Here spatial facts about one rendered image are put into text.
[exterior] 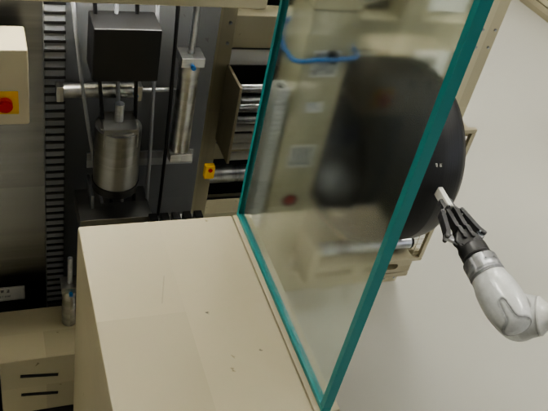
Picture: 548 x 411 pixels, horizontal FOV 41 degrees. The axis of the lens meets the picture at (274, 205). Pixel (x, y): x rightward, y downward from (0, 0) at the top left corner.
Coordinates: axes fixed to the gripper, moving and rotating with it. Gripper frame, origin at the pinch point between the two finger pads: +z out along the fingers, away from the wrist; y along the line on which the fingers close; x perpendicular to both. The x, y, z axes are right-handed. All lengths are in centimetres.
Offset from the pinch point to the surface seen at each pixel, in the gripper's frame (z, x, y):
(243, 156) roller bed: 58, 39, 33
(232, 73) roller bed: 70, 13, 39
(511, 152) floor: 158, 146, -201
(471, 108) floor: 208, 153, -200
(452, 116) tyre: 17.8, -14.3, -5.4
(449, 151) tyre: 10.1, -8.4, -3.1
